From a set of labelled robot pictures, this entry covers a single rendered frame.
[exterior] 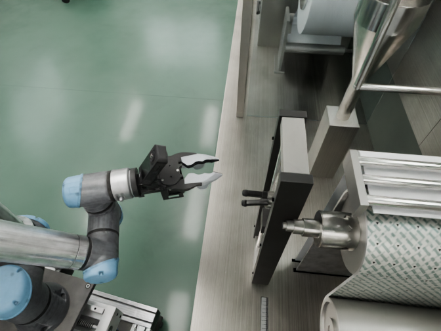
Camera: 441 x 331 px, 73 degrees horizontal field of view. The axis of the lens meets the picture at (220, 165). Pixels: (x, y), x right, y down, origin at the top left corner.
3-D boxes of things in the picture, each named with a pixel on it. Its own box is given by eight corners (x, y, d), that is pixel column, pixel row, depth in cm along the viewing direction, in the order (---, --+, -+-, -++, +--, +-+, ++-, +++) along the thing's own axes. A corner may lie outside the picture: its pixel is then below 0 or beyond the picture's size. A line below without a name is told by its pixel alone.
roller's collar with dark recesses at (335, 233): (311, 220, 57) (320, 203, 51) (344, 222, 56) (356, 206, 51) (314, 253, 53) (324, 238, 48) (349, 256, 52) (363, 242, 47)
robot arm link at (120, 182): (109, 163, 70) (110, 196, 66) (130, 161, 71) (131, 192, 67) (118, 178, 77) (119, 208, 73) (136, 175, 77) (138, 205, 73)
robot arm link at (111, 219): (94, 246, 79) (78, 228, 70) (96, 209, 85) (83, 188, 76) (125, 241, 80) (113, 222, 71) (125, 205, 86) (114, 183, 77)
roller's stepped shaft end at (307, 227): (281, 220, 55) (283, 212, 52) (314, 224, 54) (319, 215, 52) (281, 237, 53) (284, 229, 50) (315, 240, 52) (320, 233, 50)
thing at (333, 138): (299, 152, 119) (349, 3, 73) (336, 155, 118) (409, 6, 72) (302, 181, 110) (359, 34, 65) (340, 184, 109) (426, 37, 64)
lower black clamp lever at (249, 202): (242, 201, 57) (241, 198, 56) (268, 200, 55) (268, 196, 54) (241, 208, 56) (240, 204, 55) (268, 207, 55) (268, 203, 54)
